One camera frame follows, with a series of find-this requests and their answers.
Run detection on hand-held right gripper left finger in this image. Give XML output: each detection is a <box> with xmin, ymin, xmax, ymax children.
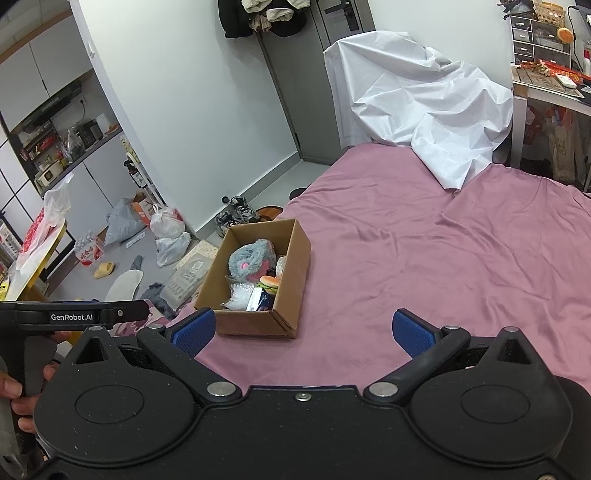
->
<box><xmin>69</xmin><ymin>308</ymin><xmax>243</xmax><ymax>407</ymax></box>

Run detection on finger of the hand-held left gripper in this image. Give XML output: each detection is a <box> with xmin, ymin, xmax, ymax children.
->
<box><xmin>111</xmin><ymin>300</ymin><xmax>150</xmax><ymax>323</ymax></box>

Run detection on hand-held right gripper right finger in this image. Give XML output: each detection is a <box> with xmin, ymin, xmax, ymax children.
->
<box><xmin>363</xmin><ymin>308</ymin><xmax>539</xmax><ymax>407</ymax></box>

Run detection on clear bag of white filling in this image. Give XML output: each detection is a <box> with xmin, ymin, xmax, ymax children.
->
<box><xmin>221</xmin><ymin>282</ymin><xmax>256</xmax><ymax>312</ymax></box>

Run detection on blue tissue pack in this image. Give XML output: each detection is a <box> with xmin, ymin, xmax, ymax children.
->
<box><xmin>247</xmin><ymin>288</ymin><xmax>276</xmax><ymax>313</ymax></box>

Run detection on grey plush toy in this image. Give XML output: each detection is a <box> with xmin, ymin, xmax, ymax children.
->
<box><xmin>228</xmin><ymin>239</ymin><xmax>278</xmax><ymax>282</ymax></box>

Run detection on brown cardboard box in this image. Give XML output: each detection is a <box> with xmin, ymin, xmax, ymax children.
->
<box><xmin>194</xmin><ymin>218</ymin><xmax>312</xmax><ymax>340</ymax></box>

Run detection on person's left hand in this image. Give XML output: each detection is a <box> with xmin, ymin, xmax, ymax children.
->
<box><xmin>0</xmin><ymin>364</ymin><xmax>61</xmax><ymax>435</ymax></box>

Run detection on white insole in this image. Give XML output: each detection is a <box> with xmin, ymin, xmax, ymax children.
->
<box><xmin>105</xmin><ymin>270</ymin><xmax>144</xmax><ymax>301</ymax></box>

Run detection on dark grey cloth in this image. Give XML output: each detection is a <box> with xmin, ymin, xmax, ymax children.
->
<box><xmin>140</xmin><ymin>282</ymin><xmax>178</xmax><ymax>319</ymax></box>

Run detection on round yellow-edged table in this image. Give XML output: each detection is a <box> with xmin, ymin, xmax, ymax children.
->
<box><xmin>0</xmin><ymin>217</ymin><xmax>68</xmax><ymax>301</ymax></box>

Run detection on pink bed sheet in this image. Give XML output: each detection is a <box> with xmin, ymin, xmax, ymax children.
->
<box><xmin>113</xmin><ymin>142</ymin><xmax>591</xmax><ymax>480</ymax></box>

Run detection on grey plastic bag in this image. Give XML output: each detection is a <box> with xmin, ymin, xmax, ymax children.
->
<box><xmin>105</xmin><ymin>198</ymin><xmax>147</xmax><ymax>245</ymax></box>

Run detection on white red plastic bag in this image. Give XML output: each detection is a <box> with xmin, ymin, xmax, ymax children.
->
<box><xmin>16</xmin><ymin>178</ymin><xmax>72</xmax><ymax>271</ymax></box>

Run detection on orange cardboard box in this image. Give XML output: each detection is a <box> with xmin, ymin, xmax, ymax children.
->
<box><xmin>130</xmin><ymin>193</ymin><xmax>155</xmax><ymax>225</ymax></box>

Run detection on grey sneaker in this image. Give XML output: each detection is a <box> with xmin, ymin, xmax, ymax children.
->
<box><xmin>229</xmin><ymin>196</ymin><xmax>260</xmax><ymax>222</ymax></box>
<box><xmin>215</xmin><ymin>211</ymin><xmax>241</xmax><ymax>238</ymax></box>

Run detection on white kitchen cabinet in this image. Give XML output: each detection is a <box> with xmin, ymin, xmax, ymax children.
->
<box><xmin>34</xmin><ymin>129</ymin><xmax>160</xmax><ymax>278</ymax></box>

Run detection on printed paper bag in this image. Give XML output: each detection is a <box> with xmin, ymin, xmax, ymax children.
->
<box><xmin>551</xmin><ymin>122</ymin><xmax>585</xmax><ymax>184</ymax></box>

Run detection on white cover sheet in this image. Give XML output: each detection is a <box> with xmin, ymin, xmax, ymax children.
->
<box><xmin>323</xmin><ymin>31</ymin><xmax>514</xmax><ymax>190</ymax></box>

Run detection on white desk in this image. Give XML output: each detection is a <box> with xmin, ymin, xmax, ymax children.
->
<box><xmin>510</xmin><ymin>65</ymin><xmax>591</xmax><ymax>195</ymax></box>

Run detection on grey door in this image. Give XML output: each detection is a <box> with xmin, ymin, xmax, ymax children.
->
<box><xmin>256</xmin><ymin>0</ymin><xmax>376</xmax><ymax>166</ymax></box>

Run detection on black hanging jacket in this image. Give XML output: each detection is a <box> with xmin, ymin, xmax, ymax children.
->
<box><xmin>218</xmin><ymin>0</ymin><xmax>311</xmax><ymax>38</ymax></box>

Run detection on grey drawer unit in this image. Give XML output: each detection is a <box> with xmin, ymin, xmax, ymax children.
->
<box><xmin>509</xmin><ymin>14</ymin><xmax>573</xmax><ymax>65</ymax></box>

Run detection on beige hanging clothes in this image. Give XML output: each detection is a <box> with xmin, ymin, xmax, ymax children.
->
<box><xmin>242</xmin><ymin>0</ymin><xmax>311</xmax><ymax>22</ymax></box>

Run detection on woven basket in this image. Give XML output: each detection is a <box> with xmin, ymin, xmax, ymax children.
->
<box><xmin>533</xmin><ymin>2</ymin><xmax>566</xmax><ymax>28</ymax></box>

